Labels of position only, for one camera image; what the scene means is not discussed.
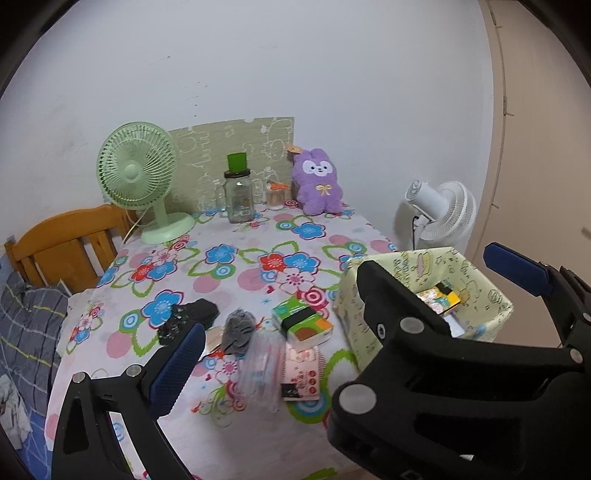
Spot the floral tablecloth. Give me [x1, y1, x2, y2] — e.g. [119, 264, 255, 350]
[46, 203, 398, 476]

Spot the blue bed sheet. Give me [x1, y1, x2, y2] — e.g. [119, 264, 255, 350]
[0, 364, 52, 480]

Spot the clear plastic bag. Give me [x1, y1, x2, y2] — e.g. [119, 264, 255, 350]
[238, 332, 289, 411]

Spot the pink printed packet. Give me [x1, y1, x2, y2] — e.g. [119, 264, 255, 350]
[279, 344, 321, 401]

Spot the white crumpled cloth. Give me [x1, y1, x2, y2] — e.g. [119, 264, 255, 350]
[0, 374, 29, 446]

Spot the grey plaid blanket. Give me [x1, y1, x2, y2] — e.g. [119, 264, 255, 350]
[0, 272, 70, 402]

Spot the grey sock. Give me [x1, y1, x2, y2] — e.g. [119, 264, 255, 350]
[221, 310, 257, 356]

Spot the glass jar with green lid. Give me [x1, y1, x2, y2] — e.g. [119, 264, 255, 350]
[213, 168, 254, 224]

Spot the white standing fan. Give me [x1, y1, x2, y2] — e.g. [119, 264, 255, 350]
[404, 180, 476, 252]

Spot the beige door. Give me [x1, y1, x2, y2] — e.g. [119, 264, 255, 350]
[475, 0, 591, 259]

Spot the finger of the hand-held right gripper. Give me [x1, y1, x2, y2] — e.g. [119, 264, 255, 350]
[484, 244, 591, 370]
[330, 261, 455, 416]

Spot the cotton swab container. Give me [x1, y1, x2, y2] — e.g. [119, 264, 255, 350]
[265, 182, 291, 210]

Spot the green patterned wall board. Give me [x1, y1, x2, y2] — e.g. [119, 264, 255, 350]
[167, 115, 296, 217]

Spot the yellow printed packet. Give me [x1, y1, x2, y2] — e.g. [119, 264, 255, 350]
[416, 279, 462, 319]

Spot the yellow printed storage box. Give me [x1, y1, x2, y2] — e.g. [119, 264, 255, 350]
[332, 247, 514, 374]

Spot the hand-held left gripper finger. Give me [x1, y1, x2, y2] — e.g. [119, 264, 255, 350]
[52, 322, 207, 480]

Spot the black plastic bag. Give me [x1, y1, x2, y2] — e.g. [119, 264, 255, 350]
[157, 299, 219, 347]

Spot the green tissue packet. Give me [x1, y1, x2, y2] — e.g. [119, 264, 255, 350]
[271, 298, 334, 347]

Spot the white fan cable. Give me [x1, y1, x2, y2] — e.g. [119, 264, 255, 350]
[122, 208, 148, 243]

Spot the purple plush bunny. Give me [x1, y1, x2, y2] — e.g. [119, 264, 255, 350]
[286, 144, 354, 217]

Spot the green desk fan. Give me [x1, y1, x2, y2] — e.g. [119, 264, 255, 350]
[97, 121, 197, 245]

